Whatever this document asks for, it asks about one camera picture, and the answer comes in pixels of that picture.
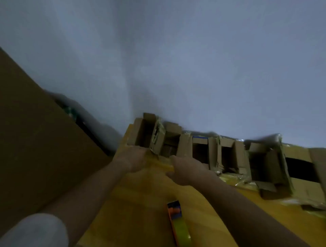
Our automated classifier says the person's right hand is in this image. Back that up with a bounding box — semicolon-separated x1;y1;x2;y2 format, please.
165;155;211;187

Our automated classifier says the person's left hand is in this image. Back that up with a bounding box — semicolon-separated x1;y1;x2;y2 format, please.
113;145;151;174

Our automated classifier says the row of cardboard boxes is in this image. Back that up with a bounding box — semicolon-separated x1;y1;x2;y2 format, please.
160;121;326;217

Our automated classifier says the taped cardboard box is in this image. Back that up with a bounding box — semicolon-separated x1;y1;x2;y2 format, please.
126;113;175;172

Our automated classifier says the orange dispenser with yellow tape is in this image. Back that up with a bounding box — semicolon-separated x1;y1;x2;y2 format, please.
167;200;193;247

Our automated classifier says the person's right forearm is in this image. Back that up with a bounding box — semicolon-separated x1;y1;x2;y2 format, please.
196;168;311;247

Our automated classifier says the person's left forearm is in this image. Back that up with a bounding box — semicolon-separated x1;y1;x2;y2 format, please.
40;159;128;247

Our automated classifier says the large brown cardboard sheet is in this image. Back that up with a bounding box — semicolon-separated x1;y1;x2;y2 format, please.
0;47;112;237

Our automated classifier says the person's white shirt sleeve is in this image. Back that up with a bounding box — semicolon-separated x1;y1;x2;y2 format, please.
0;213;69;247

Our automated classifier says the yellow wooden table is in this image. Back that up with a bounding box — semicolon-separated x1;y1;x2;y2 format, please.
76;123;326;247

